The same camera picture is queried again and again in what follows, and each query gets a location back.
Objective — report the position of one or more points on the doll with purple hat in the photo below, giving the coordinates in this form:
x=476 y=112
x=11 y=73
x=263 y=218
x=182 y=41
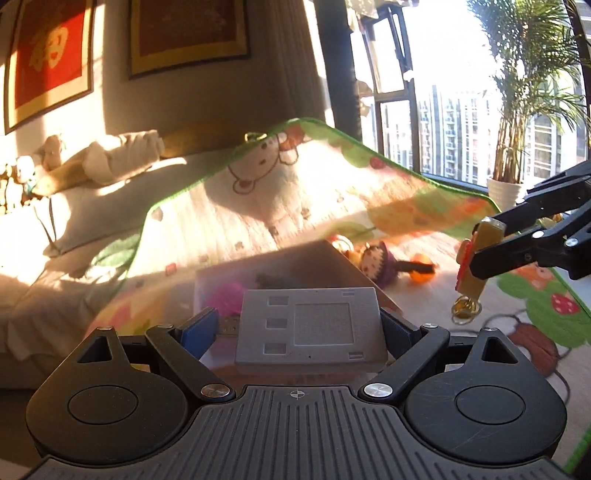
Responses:
x=374 y=261

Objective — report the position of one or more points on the window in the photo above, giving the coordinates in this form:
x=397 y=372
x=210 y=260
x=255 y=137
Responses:
x=443 y=46

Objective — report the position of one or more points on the brown framed wall picture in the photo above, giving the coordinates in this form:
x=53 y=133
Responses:
x=189 y=37

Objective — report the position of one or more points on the black plastic toy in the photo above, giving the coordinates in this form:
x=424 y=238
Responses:
x=415 y=266

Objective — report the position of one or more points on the grey plastic block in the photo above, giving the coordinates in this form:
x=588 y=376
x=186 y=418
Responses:
x=318 y=323

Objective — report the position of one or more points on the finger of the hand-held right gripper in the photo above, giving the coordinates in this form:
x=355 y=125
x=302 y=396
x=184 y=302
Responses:
x=545 y=203
x=517 y=251

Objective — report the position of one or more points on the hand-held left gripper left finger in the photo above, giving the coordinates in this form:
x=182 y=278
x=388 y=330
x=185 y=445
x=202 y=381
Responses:
x=201 y=330

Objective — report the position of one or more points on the tan bolster pillow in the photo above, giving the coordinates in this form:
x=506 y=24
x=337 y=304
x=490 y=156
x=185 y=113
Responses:
x=64 y=177

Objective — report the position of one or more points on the potted palm plant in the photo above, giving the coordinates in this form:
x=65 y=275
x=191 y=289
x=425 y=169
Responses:
x=521 y=69

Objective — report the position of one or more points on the bed with white bedding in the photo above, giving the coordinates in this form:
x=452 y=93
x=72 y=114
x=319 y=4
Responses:
x=92 y=217

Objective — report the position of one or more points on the dark window pillar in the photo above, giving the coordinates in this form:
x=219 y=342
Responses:
x=337 y=60

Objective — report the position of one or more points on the beige curtain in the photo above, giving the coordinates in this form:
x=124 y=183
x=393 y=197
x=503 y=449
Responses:
x=295 y=60

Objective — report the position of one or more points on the pink toy strainer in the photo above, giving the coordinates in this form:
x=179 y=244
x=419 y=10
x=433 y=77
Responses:
x=226 y=295

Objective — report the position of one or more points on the tan bear plush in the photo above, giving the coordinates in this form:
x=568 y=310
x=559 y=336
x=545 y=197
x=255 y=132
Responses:
x=53 y=150

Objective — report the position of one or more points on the orange plastic toy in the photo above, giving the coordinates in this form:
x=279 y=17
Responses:
x=422 y=276

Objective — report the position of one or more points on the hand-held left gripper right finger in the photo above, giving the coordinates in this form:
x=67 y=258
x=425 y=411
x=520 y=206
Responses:
x=392 y=330

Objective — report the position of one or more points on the white plant pot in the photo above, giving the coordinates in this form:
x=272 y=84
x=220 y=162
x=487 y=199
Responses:
x=505 y=194

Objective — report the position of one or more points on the cartoon printed play mat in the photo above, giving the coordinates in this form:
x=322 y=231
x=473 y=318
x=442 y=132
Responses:
x=277 y=203

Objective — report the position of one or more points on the red framed wall picture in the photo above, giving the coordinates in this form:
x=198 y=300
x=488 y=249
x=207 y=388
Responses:
x=46 y=60

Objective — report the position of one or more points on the pink cardboard box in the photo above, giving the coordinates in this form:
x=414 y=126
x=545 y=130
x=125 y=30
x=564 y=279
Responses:
x=295 y=263

